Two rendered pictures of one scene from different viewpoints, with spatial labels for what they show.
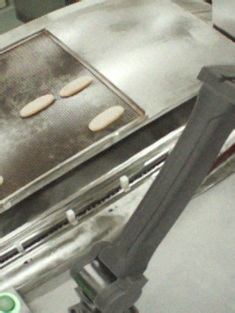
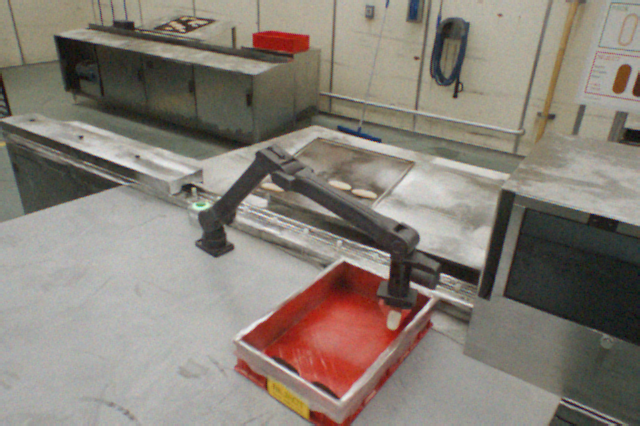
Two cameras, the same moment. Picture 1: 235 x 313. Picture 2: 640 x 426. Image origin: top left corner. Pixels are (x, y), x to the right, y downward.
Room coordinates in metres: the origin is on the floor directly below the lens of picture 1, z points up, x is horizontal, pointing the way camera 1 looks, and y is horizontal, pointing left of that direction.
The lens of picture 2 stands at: (0.02, -1.40, 1.73)
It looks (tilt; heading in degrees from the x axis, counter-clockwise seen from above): 27 degrees down; 65
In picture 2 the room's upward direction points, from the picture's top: 3 degrees clockwise
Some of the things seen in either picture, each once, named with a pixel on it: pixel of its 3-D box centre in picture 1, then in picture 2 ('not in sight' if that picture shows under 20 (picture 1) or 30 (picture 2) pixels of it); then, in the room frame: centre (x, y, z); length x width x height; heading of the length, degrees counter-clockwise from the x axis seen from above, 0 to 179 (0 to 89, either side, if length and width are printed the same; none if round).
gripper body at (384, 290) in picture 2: not in sight; (398, 285); (0.65, -0.53, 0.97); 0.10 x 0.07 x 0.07; 138
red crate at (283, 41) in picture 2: not in sight; (281, 40); (1.79, 3.71, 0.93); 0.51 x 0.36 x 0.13; 127
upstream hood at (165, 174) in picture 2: not in sight; (92, 147); (-0.08, 1.01, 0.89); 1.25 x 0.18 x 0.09; 123
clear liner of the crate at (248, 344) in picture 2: not in sight; (341, 330); (0.48, -0.54, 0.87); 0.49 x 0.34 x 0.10; 30
